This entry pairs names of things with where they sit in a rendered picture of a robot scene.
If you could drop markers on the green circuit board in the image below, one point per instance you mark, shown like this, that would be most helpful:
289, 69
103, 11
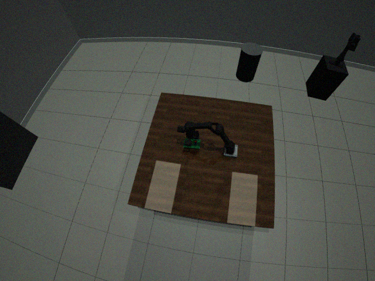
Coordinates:
195, 143

